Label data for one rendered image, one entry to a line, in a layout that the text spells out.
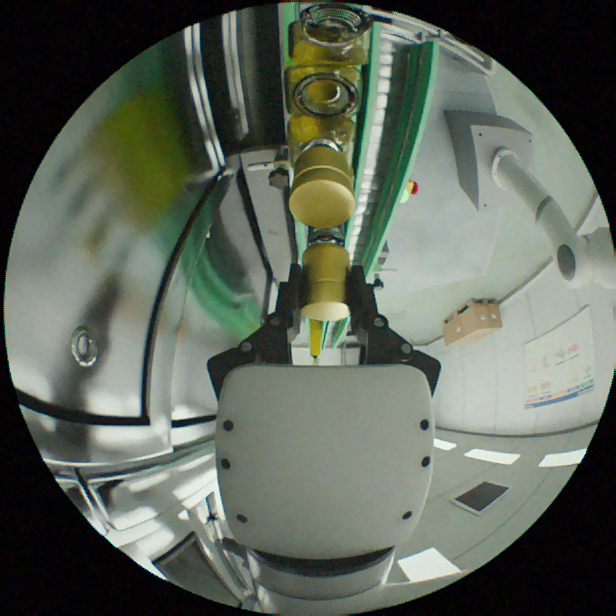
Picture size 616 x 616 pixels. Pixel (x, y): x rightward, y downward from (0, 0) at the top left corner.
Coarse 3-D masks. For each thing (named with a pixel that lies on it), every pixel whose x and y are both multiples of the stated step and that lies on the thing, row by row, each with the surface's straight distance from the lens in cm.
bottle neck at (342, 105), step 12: (324, 72) 10; (300, 84) 10; (336, 84) 13; (348, 84) 10; (300, 96) 10; (348, 96) 10; (300, 108) 10; (312, 108) 10; (324, 108) 12; (336, 108) 11; (348, 108) 10
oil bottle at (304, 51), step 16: (288, 32) 17; (304, 32) 16; (368, 32) 17; (288, 48) 17; (304, 48) 16; (320, 48) 16; (336, 48) 16; (352, 48) 16; (368, 48) 17; (352, 64) 18
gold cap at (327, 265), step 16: (304, 256) 14; (320, 256) 13; (336, 256) 14; (304, 272) 14; (320, 272) 13; (336, 272) 13; (304, 288) 13; (320, 288) 12; (336, 288) 12; (304, 304) 12; (320, 304) 12; (336, 304) 12; (352, 304) 13
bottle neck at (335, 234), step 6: (312, 228) 16; (318, 228) 16; (324, 228) 16; (330, 228) 16; (336, 228) 16; (342, 228) 17; (312, 234) 16; (318, 234) 15; (324, 234) 15; (330, 234) 15; (336, 234) 15; (342, 234) 16; (312, 240) 15; (318, 240) 18; (324, 240) 18; (330, 240) 18; (336, 240) 15; (342, 240) 16
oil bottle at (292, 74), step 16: (304, 64) 17; (320, 64) 16; (336, 64) 17; (288, 80) 16; (352, 80) 16; (288, 96) 16; (320, 96) 18; (336, 96) 18; (288, 112) 17; (352, 112) 16
